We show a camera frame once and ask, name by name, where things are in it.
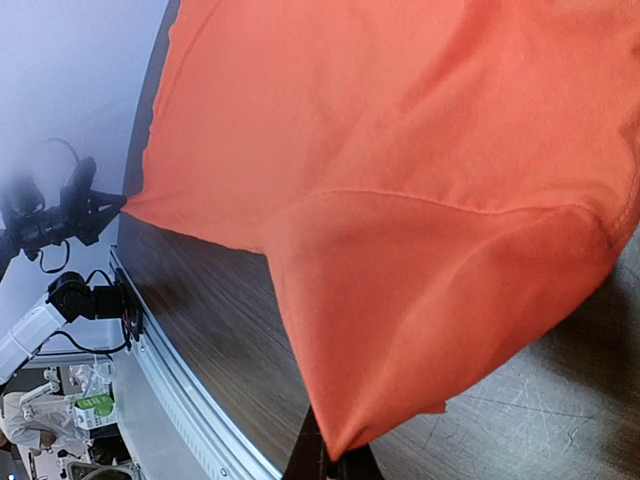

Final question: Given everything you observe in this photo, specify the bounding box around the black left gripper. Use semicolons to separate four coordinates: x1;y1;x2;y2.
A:
1;187;127;250

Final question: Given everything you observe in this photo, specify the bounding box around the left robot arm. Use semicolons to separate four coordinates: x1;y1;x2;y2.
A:
1;175;127;385

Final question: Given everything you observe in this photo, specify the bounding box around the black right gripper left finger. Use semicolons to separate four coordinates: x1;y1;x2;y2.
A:
283;407;331;480

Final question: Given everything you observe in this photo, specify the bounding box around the green white carton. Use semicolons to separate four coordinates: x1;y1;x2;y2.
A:
73;394;117;431

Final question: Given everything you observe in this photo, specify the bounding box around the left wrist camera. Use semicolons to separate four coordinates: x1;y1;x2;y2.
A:
60;157;97;204

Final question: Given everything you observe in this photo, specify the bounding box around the person in white shirt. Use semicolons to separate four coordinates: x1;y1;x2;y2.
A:
1;392;93;452

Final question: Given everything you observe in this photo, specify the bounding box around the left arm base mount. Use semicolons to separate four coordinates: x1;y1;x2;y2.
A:
45;269;144;355

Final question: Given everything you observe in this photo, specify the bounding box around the aluminium front rail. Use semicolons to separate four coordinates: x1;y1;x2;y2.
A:
109;248;281;479

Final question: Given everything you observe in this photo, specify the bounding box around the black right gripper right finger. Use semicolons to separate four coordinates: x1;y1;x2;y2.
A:
332;444;383;480

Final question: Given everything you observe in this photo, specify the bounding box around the orange garment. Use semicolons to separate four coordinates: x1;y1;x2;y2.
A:
126;1;639;458

